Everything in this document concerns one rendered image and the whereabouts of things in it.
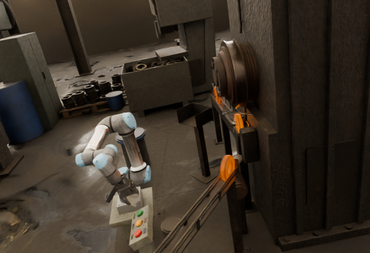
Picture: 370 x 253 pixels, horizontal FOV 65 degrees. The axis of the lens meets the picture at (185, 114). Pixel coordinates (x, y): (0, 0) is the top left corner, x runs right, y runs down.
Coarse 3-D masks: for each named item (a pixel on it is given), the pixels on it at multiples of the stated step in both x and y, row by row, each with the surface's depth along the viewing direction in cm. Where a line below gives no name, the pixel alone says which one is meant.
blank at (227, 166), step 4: (224, 156) 169; (228, 156) 168; (232, 156) 172; (224, 160) 166; (228, 160) 167; (232, 160) 172; (224, 164) 164; (228, 164) 167; (232, 164) 173; (220, 168) 165; (224, 168) 164; (228, 168) 174; (232, 168) 173; (220, 172) 165; (224, 172) 164; (228, 172) 172; (224, 176) 165; (224, 180) 168
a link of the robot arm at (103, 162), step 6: (96, 156) 149; (102, 156) 146; (108, 156) 151; (96, 162) 144; (102, 162) 145; (108, 162) 147; (102, 168) 145; (108, 168) 147; (114, 168) 149; (102, 174) 148; (108, 174) 147
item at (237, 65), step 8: (232, 48) 183; (232, 56) 179; (240, 56) 179; (232, 64) 178; (240, 64) 177; (240, 72) 177; (240, 80) 178; (240, 88) 180; (240, 96) 184; (232, 104) 203; (240, 104) 192
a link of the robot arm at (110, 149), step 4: (108, 144) 161; (104, 148) 159; (108, 148) 157; (112, 148) 158; (116, 148) 161; (96, 152) 156; (100, 152) 156; (104, 152) 154; (108, 152) 154; (112, 152) 155; (116, 152) 160; (112, 156) 153
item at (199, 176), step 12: (180, 108) 267; (192, 108) 277; (204, 108) 264; (180, 120) 270; (192, 120) 268; (204, 120) 254; (204, 144) 271; (204, 156) 274; (204, 168) 279; (204, 180) 278
